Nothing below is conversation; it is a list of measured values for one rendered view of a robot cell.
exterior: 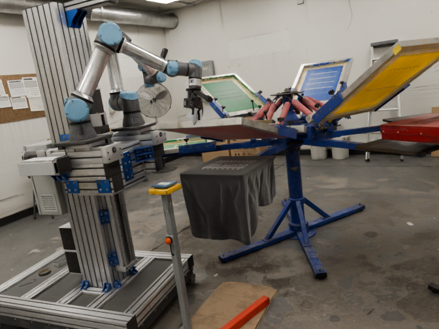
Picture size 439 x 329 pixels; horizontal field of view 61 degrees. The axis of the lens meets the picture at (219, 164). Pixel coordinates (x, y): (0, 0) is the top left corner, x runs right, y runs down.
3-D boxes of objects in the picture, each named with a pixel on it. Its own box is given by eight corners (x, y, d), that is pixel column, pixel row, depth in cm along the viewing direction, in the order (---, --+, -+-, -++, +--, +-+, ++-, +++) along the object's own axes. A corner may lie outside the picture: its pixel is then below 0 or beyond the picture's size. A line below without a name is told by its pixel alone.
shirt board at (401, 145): (460, 153, 225) (460, 140, 224) (418, 167, 207) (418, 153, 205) (308, 138, 341) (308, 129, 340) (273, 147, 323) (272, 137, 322)
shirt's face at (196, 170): (241, 175, 208) (241, 175, 208) (179, 174, 231) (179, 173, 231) (274, 156, 247) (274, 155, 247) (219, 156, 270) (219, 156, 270)
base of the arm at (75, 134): (63, 141, 205) (59, 124, 203) (82, 137, 219) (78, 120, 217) (84, 140, 199) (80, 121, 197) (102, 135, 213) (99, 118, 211)
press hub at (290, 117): (313, 243, 325) (300, 87, 296) (272, 239, 345) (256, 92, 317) (325, 226, 357) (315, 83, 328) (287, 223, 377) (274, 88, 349)
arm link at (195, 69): (185, 61, 213) (200, 63, 216) (185, 80, 213) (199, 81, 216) (189, 57, 206) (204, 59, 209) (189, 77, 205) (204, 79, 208)
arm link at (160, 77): (119, 20, 236) (170, 74, 265) (112, 24, 244) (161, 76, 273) (110, 33, 232) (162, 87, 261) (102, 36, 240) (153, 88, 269)
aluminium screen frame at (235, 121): (241, 124, 192) (241, 117, 192) (155, 129, 223) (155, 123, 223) (295, 137, 259) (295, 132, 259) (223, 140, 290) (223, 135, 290)
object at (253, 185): (251, 243, 218) (243, 174, 209) (246, 243, 219) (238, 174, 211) (281, 215, 255) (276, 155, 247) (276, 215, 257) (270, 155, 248)
